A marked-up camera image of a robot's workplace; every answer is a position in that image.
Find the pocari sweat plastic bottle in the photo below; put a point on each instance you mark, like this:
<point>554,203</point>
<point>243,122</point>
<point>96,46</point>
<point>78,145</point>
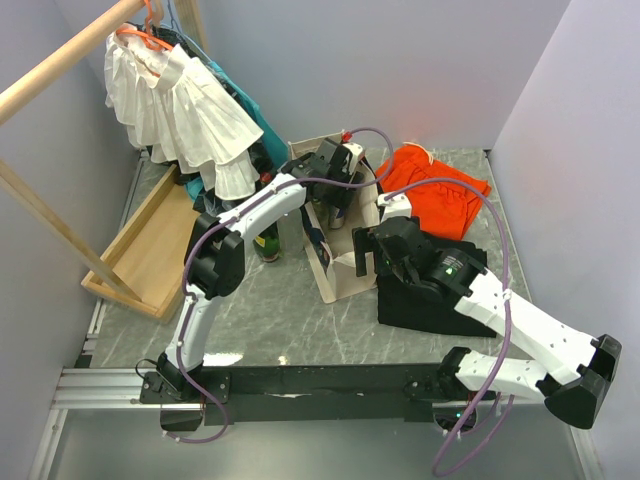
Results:
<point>291,232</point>

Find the black cloth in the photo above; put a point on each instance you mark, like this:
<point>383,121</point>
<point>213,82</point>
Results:
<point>399,306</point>

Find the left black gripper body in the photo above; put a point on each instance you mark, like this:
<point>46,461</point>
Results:
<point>339,196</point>

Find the wooden clothes rail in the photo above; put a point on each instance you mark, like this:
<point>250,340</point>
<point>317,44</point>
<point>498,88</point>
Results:
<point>24,90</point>

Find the coca-cola glass bottle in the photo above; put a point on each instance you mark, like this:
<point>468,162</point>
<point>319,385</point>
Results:
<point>265,179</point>

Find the white ruffled garment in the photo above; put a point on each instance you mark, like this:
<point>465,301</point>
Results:
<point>138,83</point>

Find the dark floral garment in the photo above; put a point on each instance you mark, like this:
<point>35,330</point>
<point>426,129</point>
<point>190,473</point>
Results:
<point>220,130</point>

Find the clear glass bottle green cap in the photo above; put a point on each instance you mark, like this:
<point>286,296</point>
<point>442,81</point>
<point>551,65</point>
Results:
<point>321,213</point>

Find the cream canvas tote bag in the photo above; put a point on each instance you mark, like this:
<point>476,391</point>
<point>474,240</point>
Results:
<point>331,252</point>

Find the green glass bottle gold cap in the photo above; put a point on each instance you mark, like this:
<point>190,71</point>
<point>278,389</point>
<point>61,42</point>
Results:
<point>267,244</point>

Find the orange clothes hanger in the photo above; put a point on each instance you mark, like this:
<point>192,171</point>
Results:
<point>154,16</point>

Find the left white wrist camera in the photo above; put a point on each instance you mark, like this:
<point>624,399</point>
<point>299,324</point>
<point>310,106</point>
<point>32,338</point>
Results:
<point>356,154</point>

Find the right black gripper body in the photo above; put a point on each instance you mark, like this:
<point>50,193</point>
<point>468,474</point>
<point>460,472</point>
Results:
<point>365,241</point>

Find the teal garment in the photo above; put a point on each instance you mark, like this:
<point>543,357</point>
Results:
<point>240,179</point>

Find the orange cloth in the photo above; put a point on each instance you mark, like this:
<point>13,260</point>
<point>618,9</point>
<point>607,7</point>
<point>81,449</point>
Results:
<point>444,209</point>

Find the red bull can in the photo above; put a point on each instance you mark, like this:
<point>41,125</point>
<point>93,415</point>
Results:
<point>336,218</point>

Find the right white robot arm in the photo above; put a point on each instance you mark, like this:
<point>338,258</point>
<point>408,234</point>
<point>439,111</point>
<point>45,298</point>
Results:
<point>435,285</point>

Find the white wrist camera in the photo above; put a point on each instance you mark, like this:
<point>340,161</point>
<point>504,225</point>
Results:
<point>356,154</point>
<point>398,206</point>

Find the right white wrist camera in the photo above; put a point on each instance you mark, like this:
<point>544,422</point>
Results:
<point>398,206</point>

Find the wooden tray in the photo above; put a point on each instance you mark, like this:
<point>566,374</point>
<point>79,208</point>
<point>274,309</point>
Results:
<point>148,253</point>

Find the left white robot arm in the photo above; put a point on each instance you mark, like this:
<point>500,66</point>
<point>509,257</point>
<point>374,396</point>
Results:
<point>215,259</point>

